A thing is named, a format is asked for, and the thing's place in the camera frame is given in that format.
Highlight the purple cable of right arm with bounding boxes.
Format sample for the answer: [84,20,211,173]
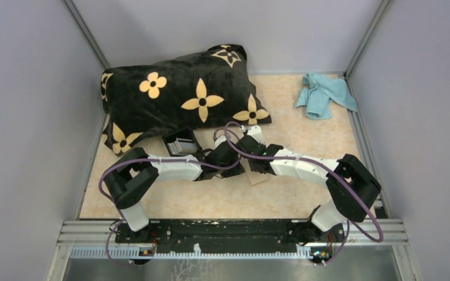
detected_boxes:
[223,121,385,266]

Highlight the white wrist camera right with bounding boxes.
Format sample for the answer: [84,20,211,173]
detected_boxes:
[246,125,266,145]

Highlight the black pillow with cream flowers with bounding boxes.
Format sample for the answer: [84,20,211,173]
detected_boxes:
[100,44,272,156]

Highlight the stack of cards in holder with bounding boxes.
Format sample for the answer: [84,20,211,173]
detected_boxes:
[168,140,198,155]

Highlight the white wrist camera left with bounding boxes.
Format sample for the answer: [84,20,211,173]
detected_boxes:
[214,134,229,149]

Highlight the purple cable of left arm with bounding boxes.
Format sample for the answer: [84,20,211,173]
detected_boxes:
[98,128,245,268]

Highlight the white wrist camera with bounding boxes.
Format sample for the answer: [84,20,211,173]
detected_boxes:
[246,125,266,145]
[214,134,229,149]

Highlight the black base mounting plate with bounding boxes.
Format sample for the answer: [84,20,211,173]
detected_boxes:
[115,219,345,254]

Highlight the aluminium frame rail front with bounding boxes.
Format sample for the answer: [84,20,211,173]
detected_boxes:
[57,219,408,262]

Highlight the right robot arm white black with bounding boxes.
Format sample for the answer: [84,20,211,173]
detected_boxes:
[234,125,384,242]

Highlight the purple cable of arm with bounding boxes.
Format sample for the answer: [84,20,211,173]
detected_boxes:
[98,128,245,268]
[223,121,385,266]

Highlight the light blue towel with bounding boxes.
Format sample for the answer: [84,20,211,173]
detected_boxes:
[295,73,359,120]

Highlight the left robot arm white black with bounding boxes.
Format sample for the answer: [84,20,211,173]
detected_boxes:
[99,143,245,242]

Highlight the black card holder box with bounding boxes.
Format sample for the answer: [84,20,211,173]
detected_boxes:
[162,126,202,156]

